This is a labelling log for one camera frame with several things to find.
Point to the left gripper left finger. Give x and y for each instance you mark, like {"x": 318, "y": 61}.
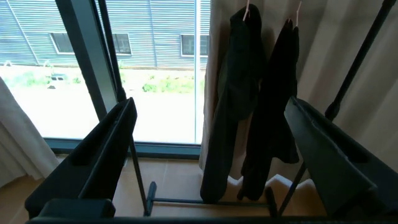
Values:
{"x": 93, "y": 174}

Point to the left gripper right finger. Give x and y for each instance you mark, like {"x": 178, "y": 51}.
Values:
{"x": 342, "y": 180}

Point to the black garment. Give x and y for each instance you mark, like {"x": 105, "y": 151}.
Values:
{"x": 273, "y": 109}

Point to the black shorts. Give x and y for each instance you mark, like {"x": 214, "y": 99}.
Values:
{"x": 236, "y": 93}

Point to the pink clothes hanger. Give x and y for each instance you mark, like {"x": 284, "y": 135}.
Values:
{"x": 246, "y": 11}
{"x": 297, "y": 14}

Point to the black clothes rack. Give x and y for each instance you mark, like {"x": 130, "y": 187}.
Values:
{"x": 357, "y": 62}

